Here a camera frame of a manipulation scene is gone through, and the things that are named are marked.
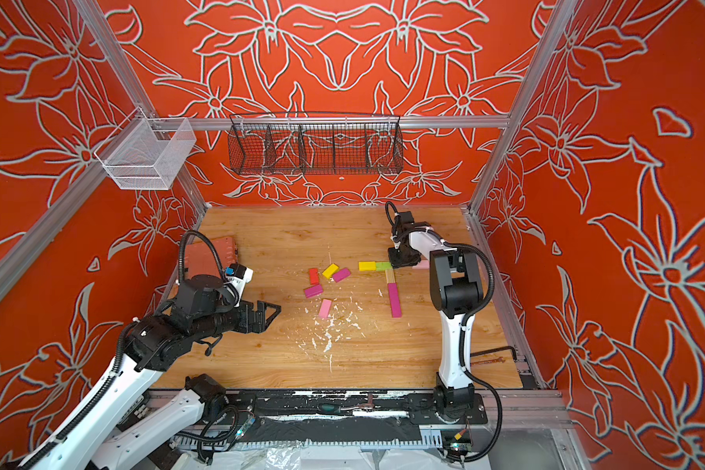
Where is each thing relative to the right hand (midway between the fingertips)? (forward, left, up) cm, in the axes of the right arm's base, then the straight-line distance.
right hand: (400, 260), depth 102 cm
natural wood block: (-3, +5, +1) cm, 6 cm away
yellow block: (-2, +12, 0) cm, 12 cm away
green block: (-3, +8, +1) cm, 8 cm away
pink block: (-5, -7, +5) cm, 10 cm away
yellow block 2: (-5, +25, +1) cm, 25 cm away
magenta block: (-18, +3, -1) cm, 18 cm away
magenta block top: (-6, +21, -1) cm, 22 cm away
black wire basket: (+29, +31, +30) cm, 51 cm away
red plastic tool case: (-4, +69, +6) cm, 70 cm away
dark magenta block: (-13, +3, -2) cm, 13 cm away
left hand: (-28, +37, +21) cm, 51 cm away
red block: (-7, +30, -1) cm, 31 cm away
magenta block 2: (-13, +30, 0) cm, 33 cm away
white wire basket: (+18, +84, +33) cm, 92 cm away
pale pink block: (-19, +25, +1) cm, 32 cm away
